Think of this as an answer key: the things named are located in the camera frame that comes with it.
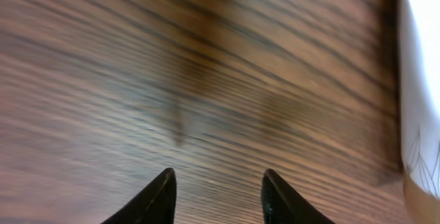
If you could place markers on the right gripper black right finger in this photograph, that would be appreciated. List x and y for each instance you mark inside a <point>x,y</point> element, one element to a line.
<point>282,204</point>

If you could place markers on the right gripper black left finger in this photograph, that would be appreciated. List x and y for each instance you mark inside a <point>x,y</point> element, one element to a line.
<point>154,204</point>

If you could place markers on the white tube gold cap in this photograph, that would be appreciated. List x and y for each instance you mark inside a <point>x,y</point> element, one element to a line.
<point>419,95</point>

